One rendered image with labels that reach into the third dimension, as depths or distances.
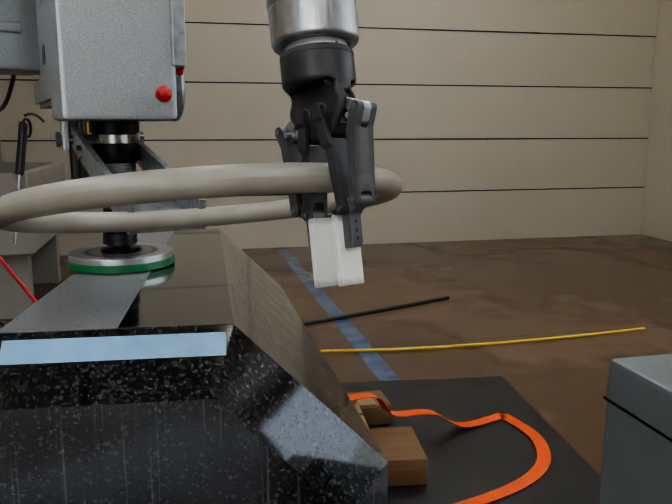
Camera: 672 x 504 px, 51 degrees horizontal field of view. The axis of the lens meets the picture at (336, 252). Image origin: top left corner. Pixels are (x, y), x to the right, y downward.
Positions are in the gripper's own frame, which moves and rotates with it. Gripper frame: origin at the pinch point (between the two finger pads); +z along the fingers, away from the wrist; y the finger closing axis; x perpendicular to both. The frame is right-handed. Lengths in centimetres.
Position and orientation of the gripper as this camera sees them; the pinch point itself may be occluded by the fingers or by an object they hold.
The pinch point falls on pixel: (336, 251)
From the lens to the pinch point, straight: 69.7
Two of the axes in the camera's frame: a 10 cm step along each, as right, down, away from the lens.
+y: -6.5, 0.8, 7.5
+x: -7.5, 0.6, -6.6
